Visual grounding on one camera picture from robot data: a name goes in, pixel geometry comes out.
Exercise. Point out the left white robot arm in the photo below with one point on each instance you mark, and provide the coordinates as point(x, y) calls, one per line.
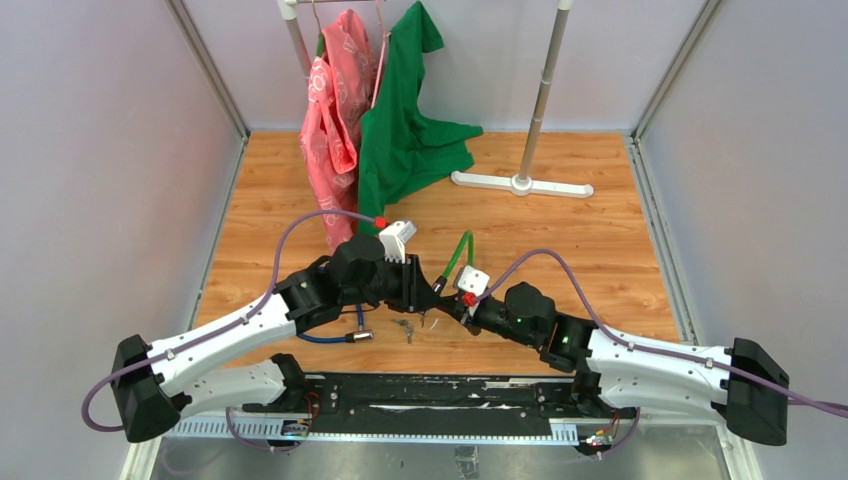
point(159, 383)

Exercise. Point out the green t-shirt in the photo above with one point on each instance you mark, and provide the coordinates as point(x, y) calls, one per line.
point(403, 151)

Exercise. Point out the right circuit board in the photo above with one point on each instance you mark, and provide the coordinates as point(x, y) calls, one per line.
point(602, 439)

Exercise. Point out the left circuit board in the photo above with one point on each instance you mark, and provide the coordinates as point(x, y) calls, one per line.
point(304, 426)

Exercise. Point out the circuit board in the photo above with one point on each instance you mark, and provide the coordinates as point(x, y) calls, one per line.
point(602, 439)
point(304, 426)

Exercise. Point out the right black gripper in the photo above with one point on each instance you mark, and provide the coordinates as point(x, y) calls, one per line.
point(463, 314)

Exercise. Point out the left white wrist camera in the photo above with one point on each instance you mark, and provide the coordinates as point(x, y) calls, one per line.
point(394, 238)

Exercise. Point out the pink patterned garment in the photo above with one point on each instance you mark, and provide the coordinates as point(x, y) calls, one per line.
point(340, 89)

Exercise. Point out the green cable lock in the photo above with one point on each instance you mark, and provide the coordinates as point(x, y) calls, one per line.
point(465, 246)

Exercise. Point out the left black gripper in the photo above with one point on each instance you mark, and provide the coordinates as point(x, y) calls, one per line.
point(416, 293)

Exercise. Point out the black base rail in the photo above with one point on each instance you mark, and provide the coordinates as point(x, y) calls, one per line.
point(434, 408)

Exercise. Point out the white clothes rack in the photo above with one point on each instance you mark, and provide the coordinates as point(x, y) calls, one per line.
point(520, 184)

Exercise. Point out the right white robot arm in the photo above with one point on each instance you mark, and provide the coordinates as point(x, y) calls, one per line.
point(617, 371)

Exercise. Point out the blue cable lock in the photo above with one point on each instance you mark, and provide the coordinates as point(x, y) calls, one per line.
point(350, 328)

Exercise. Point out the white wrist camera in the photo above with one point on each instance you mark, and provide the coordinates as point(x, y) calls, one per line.
point(394, 238)
point(471, 280)

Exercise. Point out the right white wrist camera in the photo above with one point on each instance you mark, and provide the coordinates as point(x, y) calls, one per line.
point(471, 280)

